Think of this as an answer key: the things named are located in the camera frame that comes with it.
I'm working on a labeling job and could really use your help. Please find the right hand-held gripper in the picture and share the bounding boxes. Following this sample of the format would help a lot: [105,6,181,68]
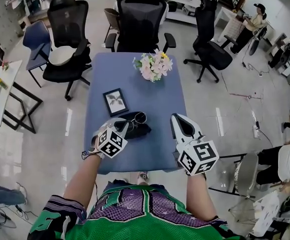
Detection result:
[171,113,220,177]

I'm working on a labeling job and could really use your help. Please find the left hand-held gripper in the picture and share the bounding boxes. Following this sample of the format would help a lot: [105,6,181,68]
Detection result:
[92,117,130,159]

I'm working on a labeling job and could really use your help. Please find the black glasses pouch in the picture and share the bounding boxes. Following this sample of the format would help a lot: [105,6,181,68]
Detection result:
[113,110,153,141]

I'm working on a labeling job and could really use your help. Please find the eyeglasses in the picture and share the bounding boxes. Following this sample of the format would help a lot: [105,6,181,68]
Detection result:
[124,111,148,135]

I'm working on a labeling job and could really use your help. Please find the person's left forearm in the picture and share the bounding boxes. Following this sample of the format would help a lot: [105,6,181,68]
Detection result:
[63,155,103,211]

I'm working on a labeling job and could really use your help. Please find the person's right forearm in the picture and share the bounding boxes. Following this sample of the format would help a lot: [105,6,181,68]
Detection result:
[185,172,219,221]

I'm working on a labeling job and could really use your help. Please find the person's left hand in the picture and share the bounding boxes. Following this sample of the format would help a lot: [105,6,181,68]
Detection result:
[81,135,103,160]

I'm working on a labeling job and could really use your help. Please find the blue tablecloth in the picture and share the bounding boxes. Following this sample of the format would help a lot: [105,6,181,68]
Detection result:
[83,52,188,175]

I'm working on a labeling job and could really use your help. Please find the person's grey sneaker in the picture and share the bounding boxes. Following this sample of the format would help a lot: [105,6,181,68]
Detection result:
[137,171,149,185]

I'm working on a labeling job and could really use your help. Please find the person's denim shorts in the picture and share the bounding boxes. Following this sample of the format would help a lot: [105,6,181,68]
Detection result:
[104,179,136,186]

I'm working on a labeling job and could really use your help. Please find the white power strip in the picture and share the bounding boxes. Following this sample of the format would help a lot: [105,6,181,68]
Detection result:
[253,120,261,139]

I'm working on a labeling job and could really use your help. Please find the pale flower bouquet pot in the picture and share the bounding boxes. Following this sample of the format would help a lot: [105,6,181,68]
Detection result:
[132,48,174,83]

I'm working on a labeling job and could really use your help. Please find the grey shell chair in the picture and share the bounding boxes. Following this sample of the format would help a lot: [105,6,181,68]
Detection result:
[208,151,261,200]

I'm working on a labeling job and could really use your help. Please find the person's green purple jersey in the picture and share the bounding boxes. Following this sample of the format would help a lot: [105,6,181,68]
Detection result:
[28,181,246,240]

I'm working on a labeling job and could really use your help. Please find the white bowl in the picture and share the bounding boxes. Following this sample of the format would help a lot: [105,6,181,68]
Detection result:
[48,46,75,66]

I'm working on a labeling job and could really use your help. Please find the black mesh office chair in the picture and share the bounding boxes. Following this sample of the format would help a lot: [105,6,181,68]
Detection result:
[104,0,177,55]
[42,0,92,102]
[183,0,239,84]

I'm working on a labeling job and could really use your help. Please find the brown chair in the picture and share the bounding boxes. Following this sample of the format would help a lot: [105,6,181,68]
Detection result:
[103,7,121,44]

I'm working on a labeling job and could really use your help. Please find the black standing fan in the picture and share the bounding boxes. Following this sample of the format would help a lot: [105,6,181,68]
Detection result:
[249,26,268,58]

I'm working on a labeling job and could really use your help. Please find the white patterned board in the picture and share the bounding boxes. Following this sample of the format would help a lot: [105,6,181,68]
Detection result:
[249,191,282,238]

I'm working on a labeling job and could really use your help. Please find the table with checked cloth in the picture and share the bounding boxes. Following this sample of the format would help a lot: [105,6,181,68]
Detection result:
[214,6,246,43]

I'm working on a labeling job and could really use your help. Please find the white shelving unit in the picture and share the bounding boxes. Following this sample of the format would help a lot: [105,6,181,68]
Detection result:
[114,0,226,25]

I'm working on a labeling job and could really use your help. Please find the white side table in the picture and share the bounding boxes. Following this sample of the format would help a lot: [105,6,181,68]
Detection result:
[0,59,44,135]

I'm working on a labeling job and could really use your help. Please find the blue plastic chair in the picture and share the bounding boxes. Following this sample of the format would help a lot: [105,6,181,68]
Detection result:
[22,20,53,89]

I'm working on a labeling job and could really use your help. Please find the small pink flower pot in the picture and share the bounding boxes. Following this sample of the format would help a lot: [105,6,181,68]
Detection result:
[0,59,12,72]

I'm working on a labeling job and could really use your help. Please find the black picture frame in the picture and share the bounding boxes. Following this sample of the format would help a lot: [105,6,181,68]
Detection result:
[102,87,130,118]

